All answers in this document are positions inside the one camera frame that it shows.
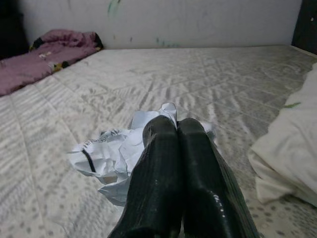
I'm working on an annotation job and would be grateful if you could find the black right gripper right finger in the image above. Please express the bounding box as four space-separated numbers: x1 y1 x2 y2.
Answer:
177 117 261 238

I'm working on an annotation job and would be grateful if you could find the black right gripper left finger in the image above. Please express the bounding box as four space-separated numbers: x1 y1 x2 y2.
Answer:
107 116 184 238

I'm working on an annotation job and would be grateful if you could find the white paper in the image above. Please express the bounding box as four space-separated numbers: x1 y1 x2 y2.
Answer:
69 103 216 208

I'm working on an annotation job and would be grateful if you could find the pink cartoon print blanket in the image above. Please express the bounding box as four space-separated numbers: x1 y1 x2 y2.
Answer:
0 29 104 97

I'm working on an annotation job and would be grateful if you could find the white pillow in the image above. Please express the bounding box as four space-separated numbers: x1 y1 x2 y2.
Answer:
247 63 317 205

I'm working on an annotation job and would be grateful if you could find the white quilted mattress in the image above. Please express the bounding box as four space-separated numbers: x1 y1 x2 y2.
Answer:
0 44 317 238

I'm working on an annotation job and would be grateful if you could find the black tufted headboard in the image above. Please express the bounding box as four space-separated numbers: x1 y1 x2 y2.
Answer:
291 0 317 48

